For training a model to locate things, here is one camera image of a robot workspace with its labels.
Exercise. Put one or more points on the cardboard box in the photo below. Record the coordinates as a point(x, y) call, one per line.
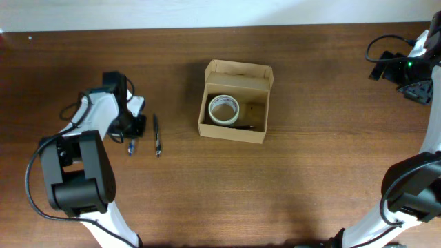
point(250, 84)

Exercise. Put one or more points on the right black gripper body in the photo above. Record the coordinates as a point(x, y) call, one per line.
point(417, 91)

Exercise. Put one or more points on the white masking tape roll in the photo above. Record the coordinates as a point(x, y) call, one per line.
point(224, 110)

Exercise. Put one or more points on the dark grey pen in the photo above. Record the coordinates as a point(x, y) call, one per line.
point(158, 148)

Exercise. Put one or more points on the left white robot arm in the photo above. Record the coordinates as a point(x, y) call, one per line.
point(77, 172)

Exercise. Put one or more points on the black pen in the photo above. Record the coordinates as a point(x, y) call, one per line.
point(242, 127)

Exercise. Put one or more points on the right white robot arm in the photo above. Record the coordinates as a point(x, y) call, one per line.
point(411, 188)

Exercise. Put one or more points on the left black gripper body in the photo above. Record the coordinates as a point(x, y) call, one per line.
point(134, 127)

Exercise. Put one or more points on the blue pen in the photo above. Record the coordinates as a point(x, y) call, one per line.
point(131, 147)

